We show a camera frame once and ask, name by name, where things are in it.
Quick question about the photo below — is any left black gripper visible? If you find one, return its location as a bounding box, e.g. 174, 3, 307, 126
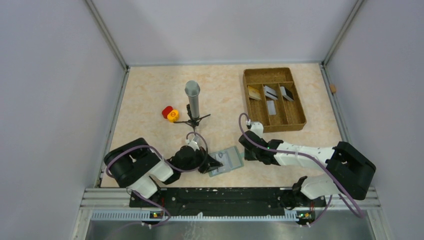
180, 146, 223, 174

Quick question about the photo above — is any silver VIP credit card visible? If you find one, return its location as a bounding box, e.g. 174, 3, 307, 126
209, 151, 231, 177

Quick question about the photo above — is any green card holder wallet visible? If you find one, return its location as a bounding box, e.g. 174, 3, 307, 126
208, 146, 245, 178

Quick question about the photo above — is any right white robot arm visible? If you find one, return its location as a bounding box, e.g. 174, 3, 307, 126
238, 122, 377, 206

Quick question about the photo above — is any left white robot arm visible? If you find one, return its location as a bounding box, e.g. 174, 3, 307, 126
103, 137, 223, 207

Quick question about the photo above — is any gold card in tray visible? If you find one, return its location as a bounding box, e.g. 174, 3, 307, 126
247, 85, 262, 101

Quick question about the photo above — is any brown woven cutlery tray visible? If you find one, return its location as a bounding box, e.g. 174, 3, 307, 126
243, 67, 307, 133

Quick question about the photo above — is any grey microphone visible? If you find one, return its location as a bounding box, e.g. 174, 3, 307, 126
184, 80, 201, 119

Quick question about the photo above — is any small wooden block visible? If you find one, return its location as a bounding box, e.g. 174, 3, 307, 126
329, 84, 337, 94

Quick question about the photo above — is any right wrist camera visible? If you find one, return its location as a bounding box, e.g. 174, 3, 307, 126
246, 120, 264, 138

